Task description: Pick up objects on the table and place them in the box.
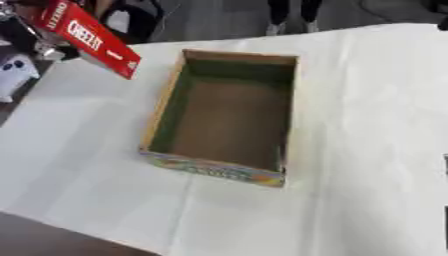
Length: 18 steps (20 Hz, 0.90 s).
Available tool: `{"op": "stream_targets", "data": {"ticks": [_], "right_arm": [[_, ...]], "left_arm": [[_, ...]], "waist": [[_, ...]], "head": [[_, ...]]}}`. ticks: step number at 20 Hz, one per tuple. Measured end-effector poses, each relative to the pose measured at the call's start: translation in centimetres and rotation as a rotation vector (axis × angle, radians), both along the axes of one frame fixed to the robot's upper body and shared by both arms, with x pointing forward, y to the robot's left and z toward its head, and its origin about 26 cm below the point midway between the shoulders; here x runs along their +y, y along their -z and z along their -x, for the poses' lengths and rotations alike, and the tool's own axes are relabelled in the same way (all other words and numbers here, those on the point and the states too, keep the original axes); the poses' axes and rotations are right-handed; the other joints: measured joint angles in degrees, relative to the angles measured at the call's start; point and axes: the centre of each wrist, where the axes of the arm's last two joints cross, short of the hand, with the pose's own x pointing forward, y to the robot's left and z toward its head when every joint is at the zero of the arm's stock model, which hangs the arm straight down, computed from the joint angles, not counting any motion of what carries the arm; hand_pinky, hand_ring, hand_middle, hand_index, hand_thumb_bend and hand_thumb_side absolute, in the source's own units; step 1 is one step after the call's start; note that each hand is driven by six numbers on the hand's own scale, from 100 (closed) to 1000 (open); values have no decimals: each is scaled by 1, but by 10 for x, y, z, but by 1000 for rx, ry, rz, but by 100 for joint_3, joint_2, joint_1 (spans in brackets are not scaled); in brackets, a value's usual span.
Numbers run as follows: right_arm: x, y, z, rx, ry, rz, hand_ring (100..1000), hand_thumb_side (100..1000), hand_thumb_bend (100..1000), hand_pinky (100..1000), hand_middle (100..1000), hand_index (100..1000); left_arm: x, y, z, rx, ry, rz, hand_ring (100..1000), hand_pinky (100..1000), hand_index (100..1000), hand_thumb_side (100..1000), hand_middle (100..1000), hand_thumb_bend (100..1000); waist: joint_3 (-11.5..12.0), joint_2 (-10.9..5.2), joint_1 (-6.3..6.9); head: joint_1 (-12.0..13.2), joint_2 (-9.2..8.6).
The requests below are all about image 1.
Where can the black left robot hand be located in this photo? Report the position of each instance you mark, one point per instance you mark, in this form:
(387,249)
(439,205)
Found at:
(20,35)

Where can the red cracker box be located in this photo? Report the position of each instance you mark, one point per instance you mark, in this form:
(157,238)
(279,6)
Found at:
(93,40)

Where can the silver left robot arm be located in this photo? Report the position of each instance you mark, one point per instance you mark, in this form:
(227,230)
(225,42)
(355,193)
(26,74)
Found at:
(16,75)

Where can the tan cardboard box green inside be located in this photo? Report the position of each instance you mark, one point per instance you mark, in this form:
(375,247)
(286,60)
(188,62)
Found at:
(227,116)

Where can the black chair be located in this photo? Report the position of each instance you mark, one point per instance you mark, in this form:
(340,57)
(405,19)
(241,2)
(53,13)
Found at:
(140,23)

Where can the person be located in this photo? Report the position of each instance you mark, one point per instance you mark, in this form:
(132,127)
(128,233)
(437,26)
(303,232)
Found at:
(280,13)

